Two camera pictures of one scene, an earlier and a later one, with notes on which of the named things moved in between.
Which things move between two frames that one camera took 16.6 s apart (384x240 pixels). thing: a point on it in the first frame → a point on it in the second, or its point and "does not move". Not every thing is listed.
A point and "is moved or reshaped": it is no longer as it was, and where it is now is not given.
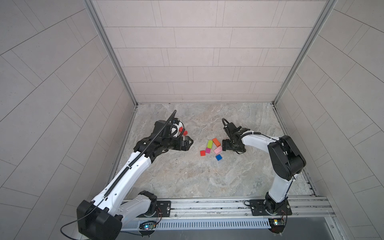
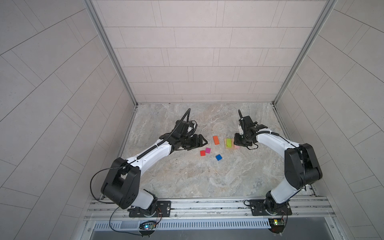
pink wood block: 218,150 is moved or reshaped
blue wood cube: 218,157 does not move
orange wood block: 216,142 does not move
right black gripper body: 229,145 → 242,139
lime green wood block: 210,144 is moved or reshaped
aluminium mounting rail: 304,208 does not move
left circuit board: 149,225 does not move
